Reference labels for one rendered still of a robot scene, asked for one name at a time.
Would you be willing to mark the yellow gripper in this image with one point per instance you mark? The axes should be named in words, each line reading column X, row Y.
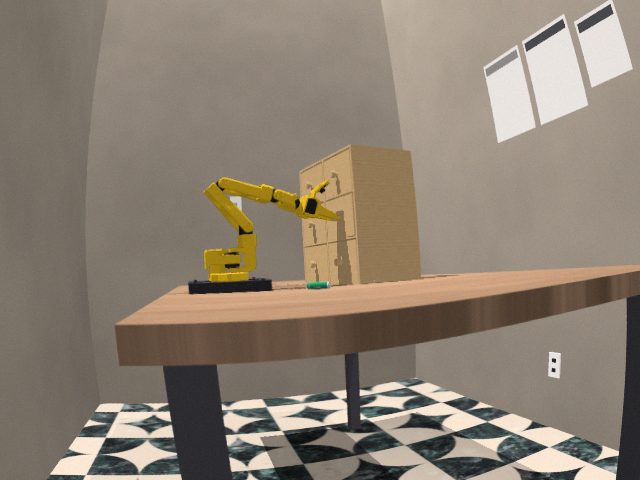
column 311, row 206

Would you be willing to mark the tan wooden chest of drawers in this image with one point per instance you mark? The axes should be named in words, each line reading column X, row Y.
column 386, row 224

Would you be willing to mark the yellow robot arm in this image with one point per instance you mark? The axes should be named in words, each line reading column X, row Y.
column 219, row 260

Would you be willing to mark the green aa battery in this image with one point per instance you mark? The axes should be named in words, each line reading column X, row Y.
column 319, row 285

